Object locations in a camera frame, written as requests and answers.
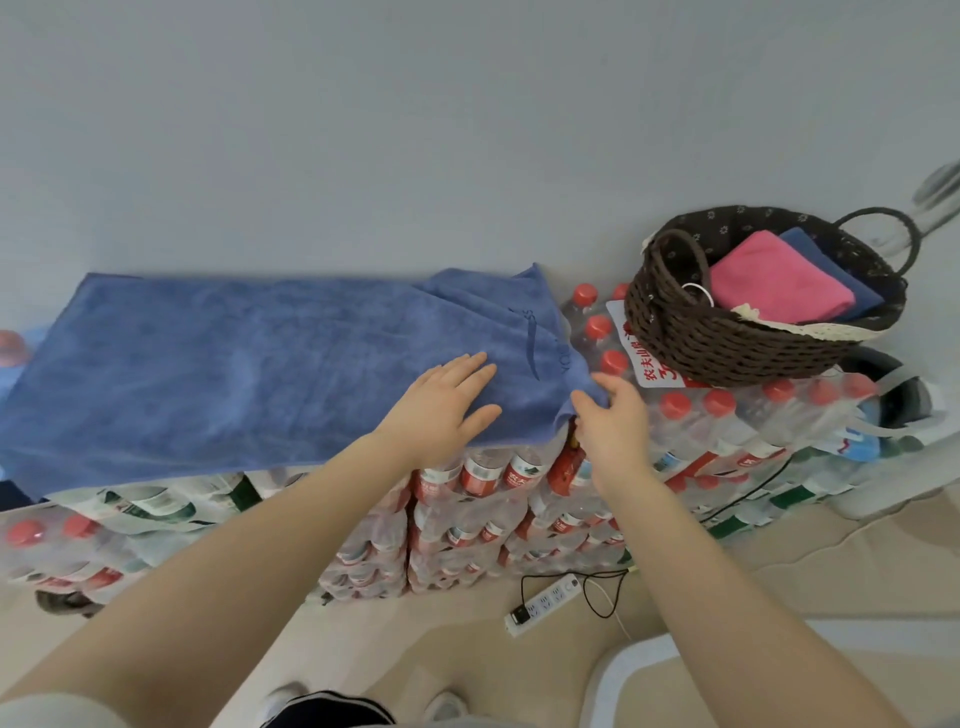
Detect grey trash bin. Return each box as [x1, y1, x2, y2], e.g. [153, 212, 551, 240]
[839, 348, 960, 519]

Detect black power cable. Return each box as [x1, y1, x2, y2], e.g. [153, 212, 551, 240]
[521, 449, 796, 622]

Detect white shirt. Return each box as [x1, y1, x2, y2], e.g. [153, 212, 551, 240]
[0, 693, 129, 728]

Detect black striped shorts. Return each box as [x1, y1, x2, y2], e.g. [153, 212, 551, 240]
[258, 691, 395, 728]

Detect clear jug with blue lid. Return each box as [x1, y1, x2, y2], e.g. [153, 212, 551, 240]
[0, 329, 46, 406]

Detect person's right shoe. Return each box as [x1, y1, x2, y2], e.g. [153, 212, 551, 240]
[423, 689, 470, 727]

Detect white gym frame grey panel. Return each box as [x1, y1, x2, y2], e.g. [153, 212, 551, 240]
[577, 618, 960, 728]

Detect person's right forearm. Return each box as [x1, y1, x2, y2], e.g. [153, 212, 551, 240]
[599, 464, 913, 728]

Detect stack of bottled water packs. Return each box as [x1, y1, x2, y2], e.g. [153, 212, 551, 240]
[0, 281, 931, 607]

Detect brown wicker basket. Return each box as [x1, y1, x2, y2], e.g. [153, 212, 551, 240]
[623, 204, 922, 389]

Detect white power strip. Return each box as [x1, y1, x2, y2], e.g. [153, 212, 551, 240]
[503, 573, 583, 639]

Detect person's left forearm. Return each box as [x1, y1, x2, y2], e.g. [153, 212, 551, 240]
[0, 434, 414, 728]

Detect person's left hand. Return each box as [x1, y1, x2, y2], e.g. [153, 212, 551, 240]
[371, 352, 504, 470]

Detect blue towel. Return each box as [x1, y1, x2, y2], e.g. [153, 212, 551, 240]
[0, 262, 610, 500]
[779, 227, 886, 320]

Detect person's shoe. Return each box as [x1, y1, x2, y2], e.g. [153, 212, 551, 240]
[258, 682, 309, 725]
[423, 689, 470, 727]

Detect person's right hand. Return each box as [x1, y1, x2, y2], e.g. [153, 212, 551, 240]
[571, 372, 654, 496]

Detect person's left shoe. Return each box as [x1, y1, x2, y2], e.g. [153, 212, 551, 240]
[258, 682, 309, 725]

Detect pink towel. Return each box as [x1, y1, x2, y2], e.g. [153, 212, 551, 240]
[708, 230, 858, 325]

